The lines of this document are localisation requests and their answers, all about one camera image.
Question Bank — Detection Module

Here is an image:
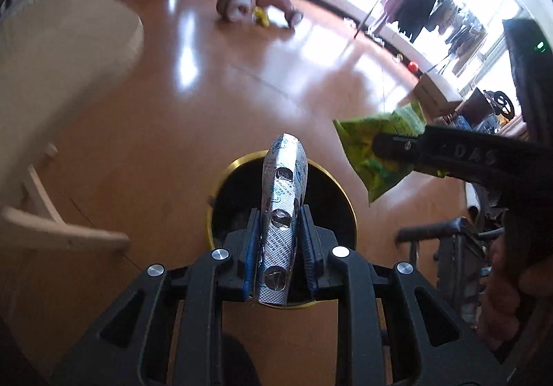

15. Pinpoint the green snack packet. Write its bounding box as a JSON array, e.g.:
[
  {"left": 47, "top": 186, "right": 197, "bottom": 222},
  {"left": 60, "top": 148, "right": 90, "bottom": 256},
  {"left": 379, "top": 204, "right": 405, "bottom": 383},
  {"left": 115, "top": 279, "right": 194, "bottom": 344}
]
[{"left": 332, "top": 101, "right": 450, "bottom": 204}]

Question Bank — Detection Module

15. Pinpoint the black metal chair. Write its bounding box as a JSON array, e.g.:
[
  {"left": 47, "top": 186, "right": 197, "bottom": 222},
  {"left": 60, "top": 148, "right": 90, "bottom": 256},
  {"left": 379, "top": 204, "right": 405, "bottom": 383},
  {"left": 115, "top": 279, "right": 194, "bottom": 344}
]
[{"left": 396, "top": 217, "right": 507, "bottom": 318}]

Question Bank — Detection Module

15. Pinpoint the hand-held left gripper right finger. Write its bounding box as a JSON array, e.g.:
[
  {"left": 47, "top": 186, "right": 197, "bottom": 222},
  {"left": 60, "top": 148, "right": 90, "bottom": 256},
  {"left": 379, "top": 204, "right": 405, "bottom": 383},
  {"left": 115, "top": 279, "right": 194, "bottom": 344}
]
[{"left": 298, "top": 206, "right": 515, "bottom": 386}]

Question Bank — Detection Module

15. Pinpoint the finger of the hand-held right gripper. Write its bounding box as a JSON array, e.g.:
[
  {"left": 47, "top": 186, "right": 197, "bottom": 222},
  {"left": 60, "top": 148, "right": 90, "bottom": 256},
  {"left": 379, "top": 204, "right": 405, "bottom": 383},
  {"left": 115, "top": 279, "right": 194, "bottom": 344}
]
[{"left": 372, "top": 126, "right": 524, "bottom": 186}]

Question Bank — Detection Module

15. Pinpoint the cardboard box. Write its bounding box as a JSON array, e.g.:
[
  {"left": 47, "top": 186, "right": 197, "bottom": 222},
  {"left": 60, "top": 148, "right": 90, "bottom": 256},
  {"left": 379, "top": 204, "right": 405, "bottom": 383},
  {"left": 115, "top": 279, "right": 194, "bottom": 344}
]
[{"left": 414, "top": 72, "right": 466, "bottom": 119}]

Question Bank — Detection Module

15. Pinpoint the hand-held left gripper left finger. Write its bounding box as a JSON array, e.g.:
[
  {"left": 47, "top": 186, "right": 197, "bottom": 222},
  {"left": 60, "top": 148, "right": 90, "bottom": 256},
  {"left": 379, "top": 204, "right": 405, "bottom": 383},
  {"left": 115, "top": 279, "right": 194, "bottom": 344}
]
[{"left": 56, "top": 209, "right": 262, "bottom": 386}]

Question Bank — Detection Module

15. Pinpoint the silver blister pack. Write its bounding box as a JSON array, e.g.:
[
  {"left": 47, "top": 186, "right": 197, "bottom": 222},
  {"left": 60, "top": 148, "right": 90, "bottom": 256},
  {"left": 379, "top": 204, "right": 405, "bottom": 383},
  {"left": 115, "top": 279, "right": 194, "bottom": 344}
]
[{"left": 252, "top": 132, "right": 309, "bottom": 308}]

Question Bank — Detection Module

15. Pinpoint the person's right hand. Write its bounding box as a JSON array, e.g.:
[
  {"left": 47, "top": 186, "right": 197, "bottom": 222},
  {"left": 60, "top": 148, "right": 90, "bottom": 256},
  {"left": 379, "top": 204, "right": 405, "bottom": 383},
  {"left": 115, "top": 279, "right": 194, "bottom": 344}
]
[{"left": 481, "top": 234, "right": 553, "bottom": 354}]

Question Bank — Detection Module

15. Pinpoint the black trash can gold rim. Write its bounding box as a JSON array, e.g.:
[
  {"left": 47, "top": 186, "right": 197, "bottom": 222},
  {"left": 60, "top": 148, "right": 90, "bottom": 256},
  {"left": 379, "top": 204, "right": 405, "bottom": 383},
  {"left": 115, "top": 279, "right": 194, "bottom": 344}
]
[{"left": 206, "top": 150, "right": 358, "bottom": 310}]

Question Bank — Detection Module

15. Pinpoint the clothes rack with clothes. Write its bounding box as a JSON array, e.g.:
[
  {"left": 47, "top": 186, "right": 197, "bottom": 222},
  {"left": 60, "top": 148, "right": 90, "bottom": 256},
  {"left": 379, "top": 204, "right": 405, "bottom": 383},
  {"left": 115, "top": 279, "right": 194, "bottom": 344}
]
[{"left": 354, "top": 0, "right": 491, "bottom": 77}]

